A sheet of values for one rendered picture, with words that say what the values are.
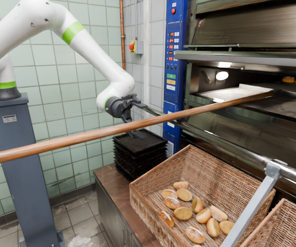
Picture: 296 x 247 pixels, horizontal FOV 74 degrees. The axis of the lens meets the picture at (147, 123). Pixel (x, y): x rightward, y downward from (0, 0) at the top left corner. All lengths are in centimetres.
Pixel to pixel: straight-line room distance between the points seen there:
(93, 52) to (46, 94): 89
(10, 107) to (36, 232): 87
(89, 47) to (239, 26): 70
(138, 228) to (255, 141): 74
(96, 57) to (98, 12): 94
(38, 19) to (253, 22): 88
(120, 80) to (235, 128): 65
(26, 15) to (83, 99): 109
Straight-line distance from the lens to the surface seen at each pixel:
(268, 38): 99
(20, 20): 96
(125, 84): 100
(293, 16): 99
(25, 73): 180
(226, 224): 115
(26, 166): 139
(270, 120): 101
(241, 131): 112
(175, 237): 95
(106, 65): 102
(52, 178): 213
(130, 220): 120
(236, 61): 90
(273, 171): 62
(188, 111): 85
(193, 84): 130
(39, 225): 166
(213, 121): 121
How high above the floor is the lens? 146
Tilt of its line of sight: 21 degrees down
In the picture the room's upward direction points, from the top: straight up
